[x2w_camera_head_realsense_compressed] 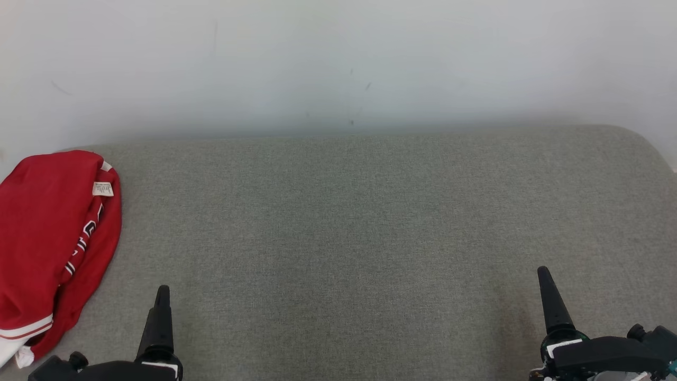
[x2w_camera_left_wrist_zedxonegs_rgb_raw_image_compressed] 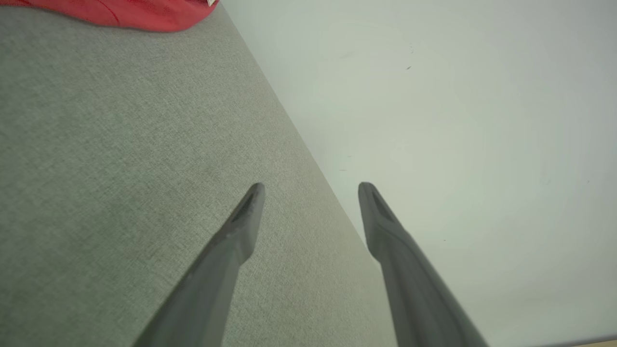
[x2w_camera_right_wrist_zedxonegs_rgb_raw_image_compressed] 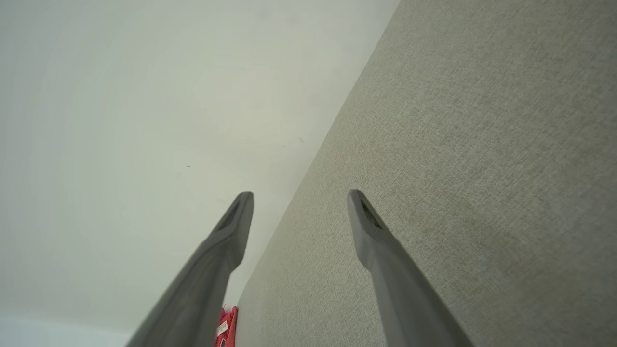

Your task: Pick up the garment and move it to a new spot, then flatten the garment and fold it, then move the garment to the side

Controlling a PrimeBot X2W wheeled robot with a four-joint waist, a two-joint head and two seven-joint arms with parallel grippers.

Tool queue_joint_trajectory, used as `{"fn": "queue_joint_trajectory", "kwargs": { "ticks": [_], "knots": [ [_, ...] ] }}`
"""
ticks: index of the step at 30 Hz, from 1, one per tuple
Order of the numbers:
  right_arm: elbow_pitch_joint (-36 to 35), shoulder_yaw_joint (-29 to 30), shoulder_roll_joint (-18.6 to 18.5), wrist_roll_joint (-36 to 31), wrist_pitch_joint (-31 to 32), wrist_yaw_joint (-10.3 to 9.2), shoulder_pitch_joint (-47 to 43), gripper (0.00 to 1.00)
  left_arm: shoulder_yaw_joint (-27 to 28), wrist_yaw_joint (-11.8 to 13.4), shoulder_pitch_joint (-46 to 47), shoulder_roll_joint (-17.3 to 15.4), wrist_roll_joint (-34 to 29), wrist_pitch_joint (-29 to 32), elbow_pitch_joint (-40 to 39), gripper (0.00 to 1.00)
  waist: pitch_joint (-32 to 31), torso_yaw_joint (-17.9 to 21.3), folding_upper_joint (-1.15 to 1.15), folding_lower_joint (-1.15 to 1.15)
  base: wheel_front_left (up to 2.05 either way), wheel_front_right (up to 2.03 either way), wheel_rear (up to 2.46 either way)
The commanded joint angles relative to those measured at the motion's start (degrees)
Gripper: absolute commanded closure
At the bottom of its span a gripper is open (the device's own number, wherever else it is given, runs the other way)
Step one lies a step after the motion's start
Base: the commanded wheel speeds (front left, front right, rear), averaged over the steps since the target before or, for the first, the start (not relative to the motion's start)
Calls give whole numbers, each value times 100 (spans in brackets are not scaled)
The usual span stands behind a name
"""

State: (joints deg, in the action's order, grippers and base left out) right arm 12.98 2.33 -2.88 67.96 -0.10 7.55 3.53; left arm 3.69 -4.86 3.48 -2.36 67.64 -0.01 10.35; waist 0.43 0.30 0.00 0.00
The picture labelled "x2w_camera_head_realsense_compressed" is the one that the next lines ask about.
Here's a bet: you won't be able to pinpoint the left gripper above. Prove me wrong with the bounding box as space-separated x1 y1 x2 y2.
74 285 184 381

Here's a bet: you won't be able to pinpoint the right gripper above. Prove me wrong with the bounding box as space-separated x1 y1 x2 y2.
537 266 670 380

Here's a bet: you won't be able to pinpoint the red white basketball shorts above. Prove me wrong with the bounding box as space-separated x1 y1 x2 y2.
29 159 123 363

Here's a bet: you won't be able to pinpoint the red basketball jersey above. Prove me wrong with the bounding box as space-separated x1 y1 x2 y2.
0 150 115 369

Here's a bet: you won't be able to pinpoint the grey fabric sofa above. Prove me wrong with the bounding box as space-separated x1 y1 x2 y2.
0 124 677 381

